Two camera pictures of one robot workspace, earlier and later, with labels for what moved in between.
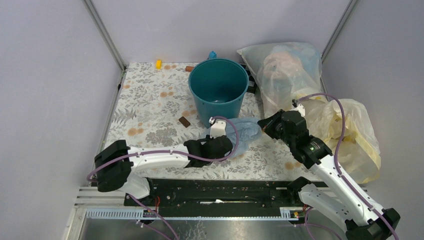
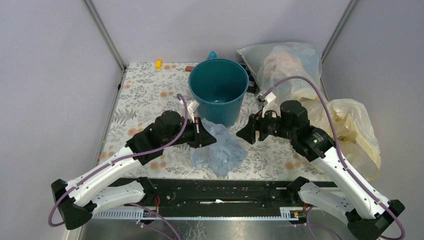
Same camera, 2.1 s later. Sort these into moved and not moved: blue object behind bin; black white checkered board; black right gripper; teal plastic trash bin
Moved: black right gripper
Not moved: black white checkered board; teal plastic trash bin; blue object behind bin
